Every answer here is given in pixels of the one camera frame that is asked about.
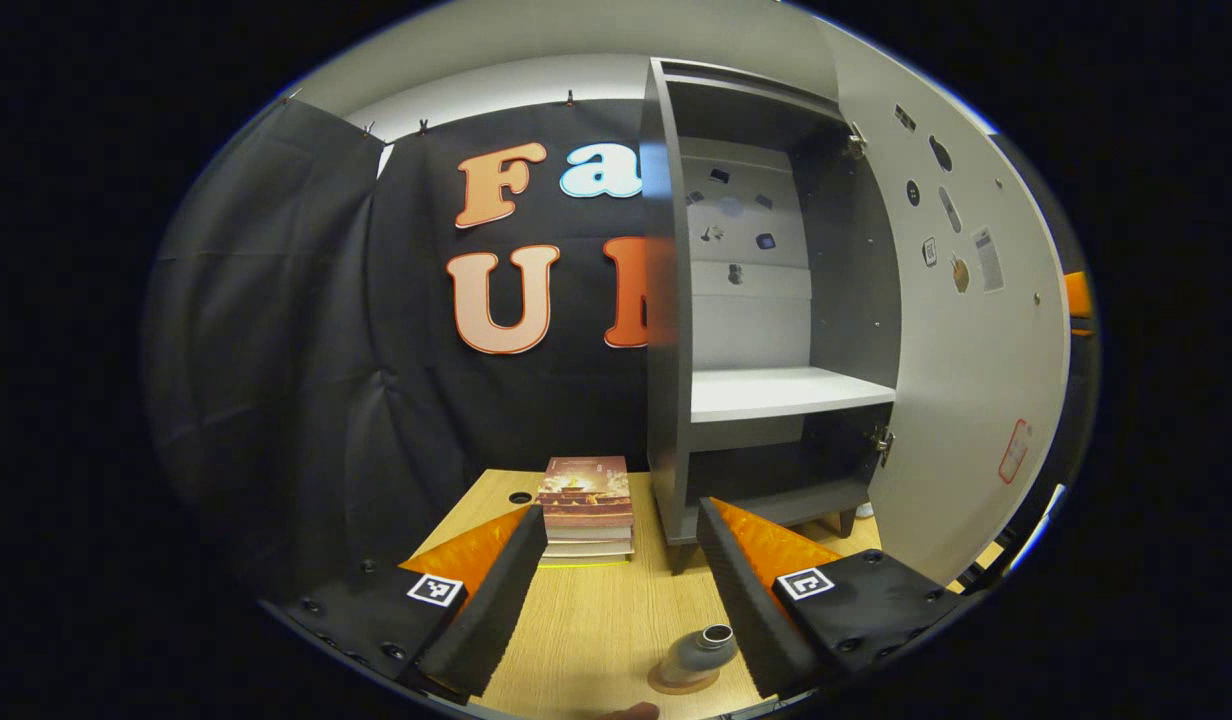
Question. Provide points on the yellow edged book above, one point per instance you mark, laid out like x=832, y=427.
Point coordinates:
x=588, y=555

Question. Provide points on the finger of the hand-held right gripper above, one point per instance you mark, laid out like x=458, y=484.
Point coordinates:
x=1078, y=298

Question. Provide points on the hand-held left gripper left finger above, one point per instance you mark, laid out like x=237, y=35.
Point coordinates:
x=486, y=610

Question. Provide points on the white cabinet door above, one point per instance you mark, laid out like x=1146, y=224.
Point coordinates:
x=976, y=380

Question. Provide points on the silver door hinge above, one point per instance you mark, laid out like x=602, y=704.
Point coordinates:
x=857, y=140
x=882, y=445

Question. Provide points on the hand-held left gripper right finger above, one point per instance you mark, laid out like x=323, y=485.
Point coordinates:
x=741, y=600

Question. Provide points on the white edged book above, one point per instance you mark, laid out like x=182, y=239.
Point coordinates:
x=588, y=535

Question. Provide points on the brown cover book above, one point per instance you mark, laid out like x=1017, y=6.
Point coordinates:
x=586, y=490

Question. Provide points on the silver bottle with red label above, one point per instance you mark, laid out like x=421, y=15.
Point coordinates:
x=696, y=655

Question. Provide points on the dark grey cabinet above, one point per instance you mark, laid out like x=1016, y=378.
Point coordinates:
x=846, y=280

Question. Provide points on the black backdrop cloth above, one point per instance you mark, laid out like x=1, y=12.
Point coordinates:
x=276, y=350

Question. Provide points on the white cabinet shelf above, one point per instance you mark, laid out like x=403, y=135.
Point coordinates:
x=776, y=392

